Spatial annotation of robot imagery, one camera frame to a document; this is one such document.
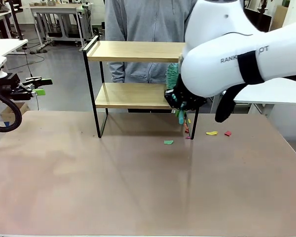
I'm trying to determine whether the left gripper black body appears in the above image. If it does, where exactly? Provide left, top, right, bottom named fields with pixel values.
left=0, top=73, right=34, bottom=101

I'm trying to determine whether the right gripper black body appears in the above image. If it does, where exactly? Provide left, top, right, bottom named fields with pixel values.
left=164, top=73, right=208, bottom=113

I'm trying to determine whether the teal microfiber duster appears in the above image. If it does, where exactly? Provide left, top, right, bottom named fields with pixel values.
left=164, top=62, right=187, bottom=126

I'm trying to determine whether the two-tier wooden black-framed shelf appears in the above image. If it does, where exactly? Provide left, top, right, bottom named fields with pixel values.
left=81, top=35, right=203, bottom=140

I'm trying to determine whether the person's right forearm grey sleeve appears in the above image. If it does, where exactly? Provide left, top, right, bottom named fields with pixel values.
left=110, top=61, right=126, bottom=83

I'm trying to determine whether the brown cardboard box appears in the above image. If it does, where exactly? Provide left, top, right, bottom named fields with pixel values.
left=0, top=102, right=30, bottom=126

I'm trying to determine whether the black metal stand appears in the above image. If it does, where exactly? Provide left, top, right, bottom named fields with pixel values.
left=9, top=0, right=24, bottom=40

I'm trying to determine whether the person in grey hoodie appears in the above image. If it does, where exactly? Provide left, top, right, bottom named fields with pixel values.
left=105, top=0, right=198, bottom=114

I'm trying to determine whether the white rounded table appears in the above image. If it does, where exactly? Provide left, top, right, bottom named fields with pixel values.
left=209, top=78, right=296, bottom=117

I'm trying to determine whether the black monitor panel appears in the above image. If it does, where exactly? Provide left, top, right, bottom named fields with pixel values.
left=244, top=7, right=272, bottom=33

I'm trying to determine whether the brown cardboard panel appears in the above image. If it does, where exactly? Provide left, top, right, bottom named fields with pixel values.
left=271, top=5, right=289, bottom=32

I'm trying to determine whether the black corrugated cable hose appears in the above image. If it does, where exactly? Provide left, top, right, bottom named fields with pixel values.
left=0, top=92, right=23, bottom=133

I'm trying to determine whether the wood-top workbench white frame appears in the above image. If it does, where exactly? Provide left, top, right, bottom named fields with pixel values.
left=29, top=2, right=94, bottom=49

